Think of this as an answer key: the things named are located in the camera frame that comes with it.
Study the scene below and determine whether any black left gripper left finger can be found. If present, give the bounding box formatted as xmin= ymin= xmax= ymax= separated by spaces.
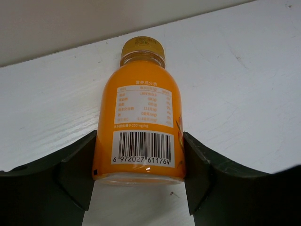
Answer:
xmin=0 ymin=131 xmax=96 ymax=226

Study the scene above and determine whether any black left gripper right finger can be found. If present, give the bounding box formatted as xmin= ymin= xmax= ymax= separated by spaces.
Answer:
xmin=183 ymin=132 xmax=301 ymax=226

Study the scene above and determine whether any orange juice bottle yellow cap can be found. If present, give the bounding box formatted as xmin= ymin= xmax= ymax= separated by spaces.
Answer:
xmin=92 ymin=36 xmax=186 ymax=185

